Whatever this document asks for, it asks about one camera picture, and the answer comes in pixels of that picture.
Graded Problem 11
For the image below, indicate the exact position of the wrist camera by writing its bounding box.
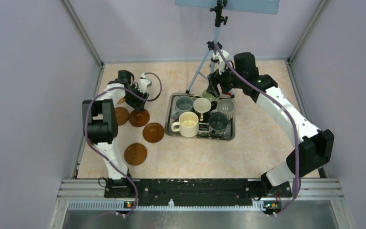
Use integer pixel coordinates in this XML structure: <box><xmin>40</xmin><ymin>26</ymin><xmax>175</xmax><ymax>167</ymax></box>
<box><xmin>138</xmin><ymin>73</ymin><xmax>152</xmax><ymax>94</ymax></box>
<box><xmin>211</xmin><ymin>50</ymin><xmax>231</xmax><ymax>75</ymax></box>

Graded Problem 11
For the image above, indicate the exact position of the dark teal mug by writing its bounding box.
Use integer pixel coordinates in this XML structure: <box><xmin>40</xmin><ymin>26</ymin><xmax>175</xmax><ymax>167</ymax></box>
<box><xmin>208</xmin><ymin>113</ymin><xmax>228</xmax><ymax>137</ymax></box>

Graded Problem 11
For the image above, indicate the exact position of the blue camera tripod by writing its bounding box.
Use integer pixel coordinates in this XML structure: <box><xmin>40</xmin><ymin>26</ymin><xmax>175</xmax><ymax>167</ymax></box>
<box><xmin>185</xmin><ymin>0</ymin><xmax>228</xmax><ymax>94</ymax></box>

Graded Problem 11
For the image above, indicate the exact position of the blue board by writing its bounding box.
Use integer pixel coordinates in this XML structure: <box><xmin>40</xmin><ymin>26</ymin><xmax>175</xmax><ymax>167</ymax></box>
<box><xmin>174</xmin><ymin>0</ymin><xmax>280</xmax><ymax>15</ymax></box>

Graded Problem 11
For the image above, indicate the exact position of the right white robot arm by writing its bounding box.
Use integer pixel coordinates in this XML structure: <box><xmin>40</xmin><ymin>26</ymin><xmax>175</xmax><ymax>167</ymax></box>
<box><xmin>206</xmin><ymin>50</ymin><xmax>334</xmax><ymax>197</ymax></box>

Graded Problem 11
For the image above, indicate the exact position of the blue-grey mug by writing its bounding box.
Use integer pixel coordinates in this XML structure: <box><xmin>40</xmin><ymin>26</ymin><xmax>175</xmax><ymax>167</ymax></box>
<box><xmin>171</xmin><ymin>96</ymin><xmax>193</xmax><ymax>120</ymax></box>

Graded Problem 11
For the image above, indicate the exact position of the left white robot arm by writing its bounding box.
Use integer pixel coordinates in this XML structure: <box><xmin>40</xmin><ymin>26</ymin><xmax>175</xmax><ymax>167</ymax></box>
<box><xmin>82</xmin><ymin>70</ymin><xmax>152</xmax><ymax>197</ymax></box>

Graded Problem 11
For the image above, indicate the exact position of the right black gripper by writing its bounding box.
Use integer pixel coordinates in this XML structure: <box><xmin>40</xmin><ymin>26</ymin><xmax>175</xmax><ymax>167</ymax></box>
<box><xmin>207</xmin><ymin>61</ymin><xmax>244</xmax><ymax>98</ymax></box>

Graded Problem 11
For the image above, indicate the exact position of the cream mug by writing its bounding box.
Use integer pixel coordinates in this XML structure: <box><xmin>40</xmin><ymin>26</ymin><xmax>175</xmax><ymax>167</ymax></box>
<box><xmin>171</xmin><ymin>112</ymin><xmax>199</xmax><ymax>137</ymax></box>

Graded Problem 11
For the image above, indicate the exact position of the light wooden coaster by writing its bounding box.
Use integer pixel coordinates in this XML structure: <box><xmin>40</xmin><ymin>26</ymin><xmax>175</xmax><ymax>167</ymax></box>
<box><xmin>117</xmin><ymin>98</ymin><xmax>125</xmax><ymax>104</ymax></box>

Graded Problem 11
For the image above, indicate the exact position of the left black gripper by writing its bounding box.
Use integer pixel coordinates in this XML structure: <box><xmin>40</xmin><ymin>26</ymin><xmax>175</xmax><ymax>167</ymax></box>
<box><xmin>123</xmin><ymin>84</ymin><xmax>149</xmax><ymax>112</ymax></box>

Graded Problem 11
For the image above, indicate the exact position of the steel tray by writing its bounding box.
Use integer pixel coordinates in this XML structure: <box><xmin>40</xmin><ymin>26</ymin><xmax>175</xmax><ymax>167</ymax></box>
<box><xmin>164</xmin><ymin>93</ymin><xmax>235</xmax><ymax>141</ymax></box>

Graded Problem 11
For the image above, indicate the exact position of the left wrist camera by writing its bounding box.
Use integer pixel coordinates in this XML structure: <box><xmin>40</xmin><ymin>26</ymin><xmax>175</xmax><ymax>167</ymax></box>
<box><xmin>138</xmin><ymin>73</ymin><xmax>152</xmax><ymax>94</ymax></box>

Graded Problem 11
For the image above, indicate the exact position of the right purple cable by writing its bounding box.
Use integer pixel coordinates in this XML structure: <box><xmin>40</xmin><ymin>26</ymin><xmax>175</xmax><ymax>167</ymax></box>
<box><xmin>213</xmin><ymin>42</ymin><xmax>302</xmax><ymax>218</ymax></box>

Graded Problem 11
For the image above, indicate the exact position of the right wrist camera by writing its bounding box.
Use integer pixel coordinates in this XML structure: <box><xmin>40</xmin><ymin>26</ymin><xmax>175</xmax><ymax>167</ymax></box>
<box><xmin>211</xmin><ymin>50</ymin><xmax>231</xmax><ymax>75</ymax></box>

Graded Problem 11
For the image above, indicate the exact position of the white faceted mug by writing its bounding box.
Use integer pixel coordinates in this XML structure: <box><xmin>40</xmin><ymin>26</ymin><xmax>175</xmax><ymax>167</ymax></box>
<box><xmin>193</xmin><ymin>98</ymin><xmax>212</xmax><ymax>114</ymax></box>

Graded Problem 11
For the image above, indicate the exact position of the grey ribbed mug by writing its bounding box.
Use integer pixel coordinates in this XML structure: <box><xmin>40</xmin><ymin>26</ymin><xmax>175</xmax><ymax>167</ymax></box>
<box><xmin>210</xmin><ymin>99</ymin><xmax>235</xmax><ymax>120</ymax></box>

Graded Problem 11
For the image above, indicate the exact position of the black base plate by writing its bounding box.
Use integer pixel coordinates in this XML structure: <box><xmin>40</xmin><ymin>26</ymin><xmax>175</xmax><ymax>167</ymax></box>
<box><xmin>104</xmin><ymin>178</ymin><xmax>292</xmax><ymax>207</ymax></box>

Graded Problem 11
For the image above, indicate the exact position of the aluminium frame rail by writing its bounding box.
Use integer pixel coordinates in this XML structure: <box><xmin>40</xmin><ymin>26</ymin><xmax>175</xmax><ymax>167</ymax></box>
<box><xmin>56</xmin><ymin>178</ymin><xmax>345</xmax><ymax>212</ymax></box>

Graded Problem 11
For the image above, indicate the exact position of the brown wooden coaster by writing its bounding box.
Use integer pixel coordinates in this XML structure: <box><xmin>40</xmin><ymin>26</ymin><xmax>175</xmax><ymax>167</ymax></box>
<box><xmin>129</xmin><ymin>109</ymin><xmax>150</xmax><ymax>127</ymax></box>
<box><xmin>115</xmin><ymin>107</ymin><xmax>129</xmax><ymax>126</ymax></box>
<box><xmin>124</xmin><ymin>143</ymin><xmax>148</xmax><ymax>166</ymax></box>
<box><xmin>142</xmin><ymin>123</ymin><xmax>165</xmax><ymax>144</ymax></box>

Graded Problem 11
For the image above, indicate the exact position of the light green mug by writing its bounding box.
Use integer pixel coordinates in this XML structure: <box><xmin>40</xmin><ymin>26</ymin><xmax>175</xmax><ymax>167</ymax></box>
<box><xmin>193</xmin><ymin>90</ymin><xmax>218</xmax><ymax>103</ymax></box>

